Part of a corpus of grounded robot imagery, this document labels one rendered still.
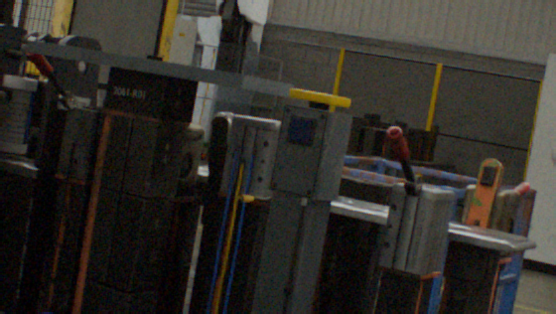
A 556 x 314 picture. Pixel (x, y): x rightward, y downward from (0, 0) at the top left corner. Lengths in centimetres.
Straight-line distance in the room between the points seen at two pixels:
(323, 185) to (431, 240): 20
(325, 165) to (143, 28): 417
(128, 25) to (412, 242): 400
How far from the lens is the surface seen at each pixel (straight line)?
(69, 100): 163
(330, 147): 127
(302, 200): 127
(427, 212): 138
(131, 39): 532
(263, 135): 148
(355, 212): 154
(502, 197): 170
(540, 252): 954
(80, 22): 496
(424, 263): 139
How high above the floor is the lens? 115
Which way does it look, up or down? 3 degrees down
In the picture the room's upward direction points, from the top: 10 degrees clockwise
